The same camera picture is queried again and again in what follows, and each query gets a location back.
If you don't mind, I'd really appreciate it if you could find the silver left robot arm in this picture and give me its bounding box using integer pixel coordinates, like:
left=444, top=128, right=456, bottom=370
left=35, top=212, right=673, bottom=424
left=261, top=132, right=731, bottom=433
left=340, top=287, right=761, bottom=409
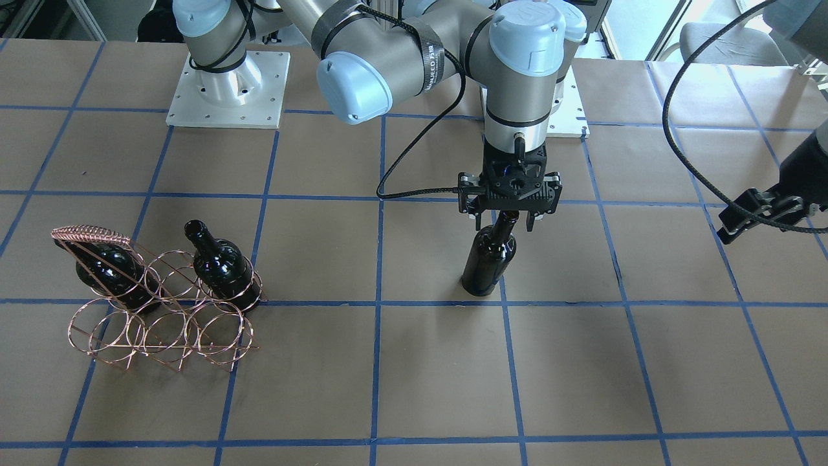
left=660, top=1, right=827, bottom=245

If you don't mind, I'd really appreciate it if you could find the black corrugated cable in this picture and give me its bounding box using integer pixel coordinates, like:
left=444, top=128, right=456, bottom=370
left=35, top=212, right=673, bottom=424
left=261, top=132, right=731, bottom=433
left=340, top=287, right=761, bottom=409
left=661, top=0, right=828, bottom=235

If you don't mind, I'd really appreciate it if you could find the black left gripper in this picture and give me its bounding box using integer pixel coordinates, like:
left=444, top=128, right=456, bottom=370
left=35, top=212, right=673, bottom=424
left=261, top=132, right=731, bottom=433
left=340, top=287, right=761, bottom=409
left=717, top=129, right=827, bottom=245

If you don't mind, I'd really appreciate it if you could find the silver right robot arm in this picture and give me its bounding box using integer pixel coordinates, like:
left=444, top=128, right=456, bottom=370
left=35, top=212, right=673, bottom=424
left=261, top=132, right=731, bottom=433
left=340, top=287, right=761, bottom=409
left=166, top=1, right=587, bottom=230

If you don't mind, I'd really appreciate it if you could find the grey office chair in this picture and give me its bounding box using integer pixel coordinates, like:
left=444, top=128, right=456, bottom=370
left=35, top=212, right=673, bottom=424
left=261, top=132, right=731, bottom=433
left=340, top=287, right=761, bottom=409
left=675, top=1, right=826, bottom=66

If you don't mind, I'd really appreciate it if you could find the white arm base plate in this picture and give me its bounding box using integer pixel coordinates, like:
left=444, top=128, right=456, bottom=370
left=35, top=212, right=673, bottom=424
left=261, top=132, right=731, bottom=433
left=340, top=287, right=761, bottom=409
left=166, top=51, right=290, bottom=129
left=480, top=65, right=590, bottom=138

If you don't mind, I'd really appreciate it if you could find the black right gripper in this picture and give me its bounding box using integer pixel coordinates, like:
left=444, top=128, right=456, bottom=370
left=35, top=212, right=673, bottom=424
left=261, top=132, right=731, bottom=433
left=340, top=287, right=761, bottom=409
left=458, top=141, right=562, bottom=232

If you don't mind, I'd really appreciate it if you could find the dark wine bottle under handle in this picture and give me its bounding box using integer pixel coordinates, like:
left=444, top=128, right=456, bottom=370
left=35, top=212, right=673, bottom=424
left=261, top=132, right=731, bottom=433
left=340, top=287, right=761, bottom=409
left=70, top=243, right=160, bottom=313

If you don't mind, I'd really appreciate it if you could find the dark wine bottle upright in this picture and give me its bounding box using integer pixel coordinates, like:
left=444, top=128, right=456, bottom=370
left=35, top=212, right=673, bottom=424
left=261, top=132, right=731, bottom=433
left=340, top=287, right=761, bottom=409
left=184, top=220, right=261, bottom=312

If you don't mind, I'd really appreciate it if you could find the copper wire wine basket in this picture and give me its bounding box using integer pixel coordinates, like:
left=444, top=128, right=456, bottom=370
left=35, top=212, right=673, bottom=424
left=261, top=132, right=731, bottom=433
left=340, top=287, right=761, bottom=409
left=51, top=220, right=263, bottom=372

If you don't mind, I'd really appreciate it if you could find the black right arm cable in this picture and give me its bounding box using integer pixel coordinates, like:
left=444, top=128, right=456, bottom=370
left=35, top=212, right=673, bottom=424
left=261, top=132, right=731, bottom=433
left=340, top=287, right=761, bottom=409
left=375, top=6, right=468, bottom=201

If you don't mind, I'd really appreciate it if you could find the dark wine bottle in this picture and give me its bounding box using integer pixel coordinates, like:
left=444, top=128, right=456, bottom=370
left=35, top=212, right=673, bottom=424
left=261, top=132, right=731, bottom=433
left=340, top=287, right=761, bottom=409
left=461, top=210, right=519, bottom=296
left=70, top=243, right=160, bottom=313
left=184, top=220, right=261, bottom=312

